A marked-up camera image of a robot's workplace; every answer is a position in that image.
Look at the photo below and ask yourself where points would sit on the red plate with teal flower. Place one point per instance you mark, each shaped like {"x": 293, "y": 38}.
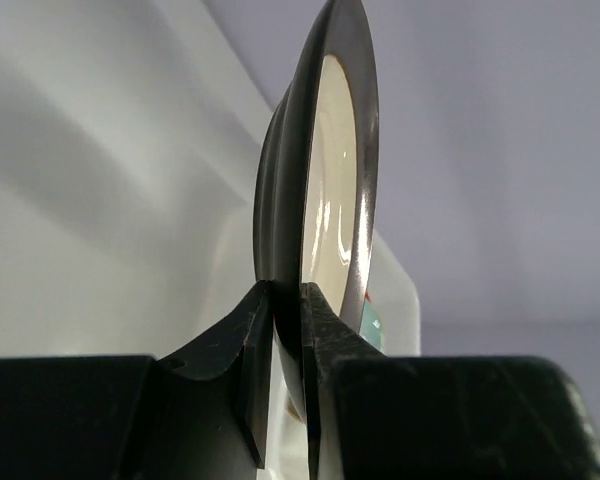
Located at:
{"x": 371, "y": 327}

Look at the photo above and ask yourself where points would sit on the white plastic bin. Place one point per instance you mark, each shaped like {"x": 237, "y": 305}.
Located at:
{"x": 225, "y": 244}

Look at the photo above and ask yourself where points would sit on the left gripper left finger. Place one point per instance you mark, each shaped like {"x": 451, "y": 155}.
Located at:
{"x": 201, "y": 412}

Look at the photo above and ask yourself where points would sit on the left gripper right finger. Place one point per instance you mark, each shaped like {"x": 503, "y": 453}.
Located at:
{"x": 371, "y": 416}

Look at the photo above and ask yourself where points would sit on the brown rimmed cream plate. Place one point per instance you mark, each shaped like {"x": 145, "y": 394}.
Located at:
{"x": 315, "y": 194}

